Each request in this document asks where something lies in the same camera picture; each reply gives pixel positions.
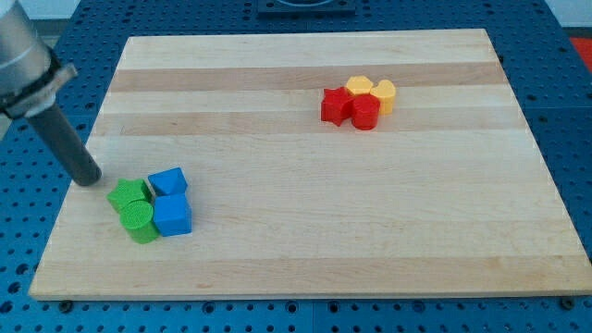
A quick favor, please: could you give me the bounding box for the yellow heart block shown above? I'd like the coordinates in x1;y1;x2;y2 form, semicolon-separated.
370;80;397;116

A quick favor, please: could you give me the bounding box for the blue cube block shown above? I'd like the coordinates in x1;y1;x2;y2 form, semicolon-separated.
154;193;192;237

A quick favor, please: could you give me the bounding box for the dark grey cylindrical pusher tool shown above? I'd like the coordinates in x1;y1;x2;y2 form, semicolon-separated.
26;104;102;186

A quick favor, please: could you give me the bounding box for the red cylinder block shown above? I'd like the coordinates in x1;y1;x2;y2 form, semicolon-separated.
351;94;380;130

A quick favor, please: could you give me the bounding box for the green star block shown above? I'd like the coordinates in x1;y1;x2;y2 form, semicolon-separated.
106;179;153;213

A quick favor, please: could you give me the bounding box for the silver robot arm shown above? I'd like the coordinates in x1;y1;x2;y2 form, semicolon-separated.
1;0;78;119

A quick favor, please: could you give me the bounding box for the red star block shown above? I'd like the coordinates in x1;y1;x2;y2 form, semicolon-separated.
320;87;353;127

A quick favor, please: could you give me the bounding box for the yellow hexagon block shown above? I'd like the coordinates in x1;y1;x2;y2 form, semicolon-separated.
345;76;374;96

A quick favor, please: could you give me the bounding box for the green cylinder block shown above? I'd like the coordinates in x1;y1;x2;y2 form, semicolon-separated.
119;201;160;244

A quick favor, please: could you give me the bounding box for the blue pentagon block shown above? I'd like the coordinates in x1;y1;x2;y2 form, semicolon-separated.
148;167;188;196

